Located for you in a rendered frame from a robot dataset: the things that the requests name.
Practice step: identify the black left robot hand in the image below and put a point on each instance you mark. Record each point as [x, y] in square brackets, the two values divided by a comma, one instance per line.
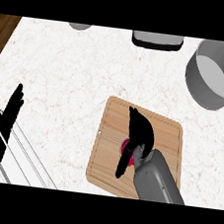
[6, 121]

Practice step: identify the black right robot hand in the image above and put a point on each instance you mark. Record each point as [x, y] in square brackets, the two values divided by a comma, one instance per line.
[140, 130]

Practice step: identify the pink cupcake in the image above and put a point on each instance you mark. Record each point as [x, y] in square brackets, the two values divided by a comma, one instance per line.
[123, 149]

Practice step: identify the wooden cutting board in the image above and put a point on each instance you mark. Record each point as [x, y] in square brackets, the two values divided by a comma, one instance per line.
[113, 144]

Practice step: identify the grey metal pot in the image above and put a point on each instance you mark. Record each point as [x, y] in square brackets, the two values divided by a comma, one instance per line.
[211, 76]

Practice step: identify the grey round object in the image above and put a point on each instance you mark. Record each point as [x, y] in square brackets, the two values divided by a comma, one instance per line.
[79, 26]

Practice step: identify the black and grey appliance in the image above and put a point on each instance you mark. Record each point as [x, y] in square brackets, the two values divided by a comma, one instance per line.
[157, 40]

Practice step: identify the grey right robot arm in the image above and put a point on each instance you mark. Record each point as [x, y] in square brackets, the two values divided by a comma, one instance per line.
[157, 180]

